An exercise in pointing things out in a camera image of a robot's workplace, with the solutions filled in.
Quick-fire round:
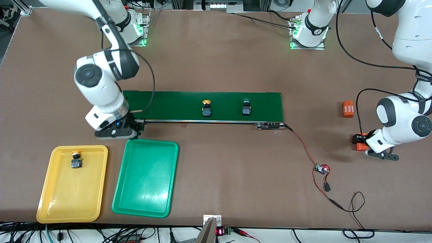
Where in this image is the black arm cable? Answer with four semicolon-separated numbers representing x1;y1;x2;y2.
101;20;156;122
336;0;432;137

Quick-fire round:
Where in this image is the red clip lead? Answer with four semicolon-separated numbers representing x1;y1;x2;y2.
233;228;261;243

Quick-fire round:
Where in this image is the black table cable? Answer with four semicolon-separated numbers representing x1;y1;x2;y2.
233;10;299;30

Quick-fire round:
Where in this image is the green plastic tray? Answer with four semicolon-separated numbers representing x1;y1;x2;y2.
111;138;179;218

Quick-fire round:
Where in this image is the orange 4680 battery cylinder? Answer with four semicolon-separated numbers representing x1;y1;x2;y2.
356;133;370;152
343;100;355;118

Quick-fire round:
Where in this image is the black white patterned object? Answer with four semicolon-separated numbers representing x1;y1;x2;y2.
0;3;21;32

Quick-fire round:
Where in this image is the red black twisted wire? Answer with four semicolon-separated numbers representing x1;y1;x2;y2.
285;124;344;210

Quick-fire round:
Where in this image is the silver aluminium frame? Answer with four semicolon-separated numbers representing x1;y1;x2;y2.
170;0;270;14

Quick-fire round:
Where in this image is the silver aluminium profile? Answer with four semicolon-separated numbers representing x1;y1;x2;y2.
12;0;33;16

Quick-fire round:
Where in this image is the yellow plastic tray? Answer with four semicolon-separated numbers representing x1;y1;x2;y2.
36;145;109;224

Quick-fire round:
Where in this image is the thin black power cable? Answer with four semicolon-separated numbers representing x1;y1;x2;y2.
337;191;375;239

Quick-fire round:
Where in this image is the green conveyor belt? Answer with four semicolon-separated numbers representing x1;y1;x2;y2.
121;90;288;131

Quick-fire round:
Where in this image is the black power strip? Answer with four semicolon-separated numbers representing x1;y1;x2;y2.
115;234;144;243

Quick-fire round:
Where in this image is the grey metal camera bracket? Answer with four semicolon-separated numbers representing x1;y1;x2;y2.
194;215;223;243

